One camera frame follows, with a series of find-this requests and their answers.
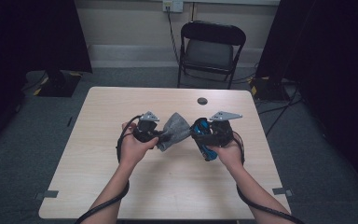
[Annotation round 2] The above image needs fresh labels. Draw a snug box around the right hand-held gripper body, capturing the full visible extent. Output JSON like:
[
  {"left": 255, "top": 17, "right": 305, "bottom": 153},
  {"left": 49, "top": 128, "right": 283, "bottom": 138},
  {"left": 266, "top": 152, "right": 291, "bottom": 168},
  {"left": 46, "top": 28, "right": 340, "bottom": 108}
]
[{"left": 209, "top": 110, "right": 243, "bottom": 147}]

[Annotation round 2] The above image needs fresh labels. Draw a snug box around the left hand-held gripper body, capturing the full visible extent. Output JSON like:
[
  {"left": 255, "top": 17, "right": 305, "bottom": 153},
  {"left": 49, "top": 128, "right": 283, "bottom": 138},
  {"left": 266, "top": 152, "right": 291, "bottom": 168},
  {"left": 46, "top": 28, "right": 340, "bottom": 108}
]
[{"left": 132, "top": 110, "right": 161, "bottom": 144}]

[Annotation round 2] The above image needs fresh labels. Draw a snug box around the grey terry cloth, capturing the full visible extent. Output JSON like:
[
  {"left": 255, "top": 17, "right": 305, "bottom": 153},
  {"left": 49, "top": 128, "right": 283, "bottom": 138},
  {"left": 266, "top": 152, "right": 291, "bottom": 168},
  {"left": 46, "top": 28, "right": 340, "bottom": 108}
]
[{"left": 156, "top": 112, "right": 192, "bottom": 153}]

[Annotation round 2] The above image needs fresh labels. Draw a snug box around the blue toy car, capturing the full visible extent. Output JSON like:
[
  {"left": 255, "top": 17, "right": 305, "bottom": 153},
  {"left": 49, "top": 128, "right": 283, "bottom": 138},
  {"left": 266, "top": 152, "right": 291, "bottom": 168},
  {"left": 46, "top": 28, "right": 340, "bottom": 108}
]
[{"left": 189, "top": 117, "right": 219, "bottom": 162}]

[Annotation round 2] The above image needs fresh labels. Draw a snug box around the person's left hand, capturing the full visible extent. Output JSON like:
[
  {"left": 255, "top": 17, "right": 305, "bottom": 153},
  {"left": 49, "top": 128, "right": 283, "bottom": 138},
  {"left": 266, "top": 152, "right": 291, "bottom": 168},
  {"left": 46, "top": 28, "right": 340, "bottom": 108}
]
[{"left": 119, "top": 120, "right": 159, "bottom": 167}]

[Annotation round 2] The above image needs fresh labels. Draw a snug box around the person's right hand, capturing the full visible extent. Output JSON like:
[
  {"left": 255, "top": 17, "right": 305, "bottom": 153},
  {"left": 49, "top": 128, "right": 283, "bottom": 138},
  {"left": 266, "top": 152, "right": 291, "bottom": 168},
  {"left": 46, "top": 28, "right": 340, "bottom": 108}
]
[{"left": 213, "top": 132, "right": 246, "bottom": 171}]

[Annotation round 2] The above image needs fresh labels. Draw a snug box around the black stand base yellow tape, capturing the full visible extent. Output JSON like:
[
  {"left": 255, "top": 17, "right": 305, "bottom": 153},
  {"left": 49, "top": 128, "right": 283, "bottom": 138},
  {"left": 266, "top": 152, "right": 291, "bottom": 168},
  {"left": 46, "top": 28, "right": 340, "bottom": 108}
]
[{"left": 249, "top": 76, "right": 292, "bottom": 102}]

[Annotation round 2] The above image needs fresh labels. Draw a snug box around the grey tape strip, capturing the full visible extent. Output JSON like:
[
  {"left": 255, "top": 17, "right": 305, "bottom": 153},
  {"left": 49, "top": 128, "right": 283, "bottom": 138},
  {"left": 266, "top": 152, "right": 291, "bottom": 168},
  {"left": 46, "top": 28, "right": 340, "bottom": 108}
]
[
  {"left": 272, "top": 187, "right": 294, "bottom": 198},
  {"left": 34, "top": 189, "right": 60, "bottom": 201}
]

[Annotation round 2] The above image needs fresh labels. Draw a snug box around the black folding chair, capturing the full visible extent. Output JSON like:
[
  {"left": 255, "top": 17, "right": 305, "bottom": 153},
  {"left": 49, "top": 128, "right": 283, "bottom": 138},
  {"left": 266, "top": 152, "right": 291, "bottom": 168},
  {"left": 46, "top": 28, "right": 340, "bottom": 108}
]
[{"left": 176, "top": 20, "right": 247, "bottom": 91}]

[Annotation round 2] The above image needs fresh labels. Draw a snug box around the black curtain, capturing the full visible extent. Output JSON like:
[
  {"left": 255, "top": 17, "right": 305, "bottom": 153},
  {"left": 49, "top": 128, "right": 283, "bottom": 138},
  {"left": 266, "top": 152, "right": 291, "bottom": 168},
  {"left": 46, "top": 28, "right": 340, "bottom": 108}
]
[
  {"left": 255, "top": 0, "right": 358, "bottom": 198},
  {"left": 0, "top": 0, "right": 93, "bottom": 157}
]

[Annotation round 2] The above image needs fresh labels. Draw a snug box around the black cable under chair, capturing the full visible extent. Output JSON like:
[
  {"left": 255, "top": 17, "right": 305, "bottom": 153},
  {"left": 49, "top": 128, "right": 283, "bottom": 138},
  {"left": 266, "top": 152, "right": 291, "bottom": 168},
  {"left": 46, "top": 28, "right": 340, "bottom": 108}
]
[{"left": 184, "top": 63, "right": 259, "bottom": 86}]

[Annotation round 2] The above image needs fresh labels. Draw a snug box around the black floor cable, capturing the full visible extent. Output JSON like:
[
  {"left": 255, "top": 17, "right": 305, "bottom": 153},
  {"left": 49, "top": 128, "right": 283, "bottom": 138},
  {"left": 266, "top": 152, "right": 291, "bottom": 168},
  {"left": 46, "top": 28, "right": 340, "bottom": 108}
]
[{"left": 256, "top": 84, "right": 304, "bottom": 138}]

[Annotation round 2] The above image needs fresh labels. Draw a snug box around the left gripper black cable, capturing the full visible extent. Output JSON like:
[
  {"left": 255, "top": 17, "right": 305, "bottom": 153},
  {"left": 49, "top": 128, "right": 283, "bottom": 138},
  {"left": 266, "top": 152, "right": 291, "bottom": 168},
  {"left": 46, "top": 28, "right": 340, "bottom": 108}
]
[{"left": 74, "top": 115, "right": 145, "bottom": 224}]

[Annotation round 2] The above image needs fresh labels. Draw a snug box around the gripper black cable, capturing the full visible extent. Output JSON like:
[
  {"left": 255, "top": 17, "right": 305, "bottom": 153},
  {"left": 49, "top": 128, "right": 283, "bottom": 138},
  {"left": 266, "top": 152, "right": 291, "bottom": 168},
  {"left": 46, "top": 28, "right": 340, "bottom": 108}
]
[
  {"left": 74, "top": 115, "right": 145, "bottom": 224},
  {"left": 232, "top": 132, "right": 306, "bottom": 224}
]

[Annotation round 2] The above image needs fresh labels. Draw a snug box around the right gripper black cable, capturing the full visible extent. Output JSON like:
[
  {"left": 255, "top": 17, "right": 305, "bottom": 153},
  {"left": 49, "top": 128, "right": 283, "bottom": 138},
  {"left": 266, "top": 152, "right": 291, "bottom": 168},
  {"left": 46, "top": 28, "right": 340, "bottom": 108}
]
[{"left": 232, "top": 132, "right": 306, "bottom": 224}]

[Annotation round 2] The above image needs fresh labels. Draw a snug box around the black wall socket cable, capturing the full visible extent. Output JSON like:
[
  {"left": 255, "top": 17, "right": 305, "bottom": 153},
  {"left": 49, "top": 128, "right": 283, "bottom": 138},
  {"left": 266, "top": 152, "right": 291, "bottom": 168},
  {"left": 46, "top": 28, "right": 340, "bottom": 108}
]
[{"left": 166, "top": 6, "right": 182, "bottom": 63}]

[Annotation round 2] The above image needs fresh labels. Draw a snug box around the white wall socket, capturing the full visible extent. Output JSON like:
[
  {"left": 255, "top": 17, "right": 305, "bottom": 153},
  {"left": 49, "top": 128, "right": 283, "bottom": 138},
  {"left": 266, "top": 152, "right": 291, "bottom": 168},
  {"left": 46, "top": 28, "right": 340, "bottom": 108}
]
[{"left": 162, "top": 0, "right": 185, "bottom": 14}]

